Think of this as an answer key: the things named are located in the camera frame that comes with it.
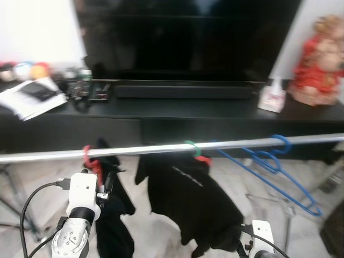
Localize black shirt with red collar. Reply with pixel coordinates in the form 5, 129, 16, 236
134, 153, 246, 257

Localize red plastic hanger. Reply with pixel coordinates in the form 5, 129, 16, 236
82, 144, 106, 186

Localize blue plastic hanger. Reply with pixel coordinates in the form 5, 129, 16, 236
212, 134, 325, 218

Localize black shirt with fonemax print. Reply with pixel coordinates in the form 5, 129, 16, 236
92, 138, 137, 258

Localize silver metal clothes rack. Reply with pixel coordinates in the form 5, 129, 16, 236
0, 133, 344, 242

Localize black television console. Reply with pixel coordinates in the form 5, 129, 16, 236
0, 80, 344, 156

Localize green white cup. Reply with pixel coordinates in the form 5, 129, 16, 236
77, 67, 94, 82

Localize black wallet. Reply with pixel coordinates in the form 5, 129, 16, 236
20, 82, 58, 103

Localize black soundbar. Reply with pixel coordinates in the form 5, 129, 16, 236
113, 81, 256, 99

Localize orange round toy figure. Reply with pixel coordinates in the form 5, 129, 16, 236
31, 62, 51, 81

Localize white round toy figure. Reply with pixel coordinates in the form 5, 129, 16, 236
14, 61, 33, 81

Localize black round toy figure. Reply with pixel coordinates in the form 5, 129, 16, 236
0, 63, 15, 82

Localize red laughing buddha statue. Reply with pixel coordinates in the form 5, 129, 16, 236
288, 15, 344, 107

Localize black flat television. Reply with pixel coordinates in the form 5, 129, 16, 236
74, 0, 303, 82

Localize pink white tissue box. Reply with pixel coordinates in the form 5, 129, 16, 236
257, 78, 287, 113

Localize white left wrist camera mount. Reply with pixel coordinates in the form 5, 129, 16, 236
66, 171, 103, 220

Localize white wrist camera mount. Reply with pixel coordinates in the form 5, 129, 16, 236
248, 219, 275, 258
66, 171, 103, 220

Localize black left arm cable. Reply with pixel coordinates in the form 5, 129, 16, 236
19, 179, 71, 258

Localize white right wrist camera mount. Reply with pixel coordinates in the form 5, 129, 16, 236
248, 219, 275, 258

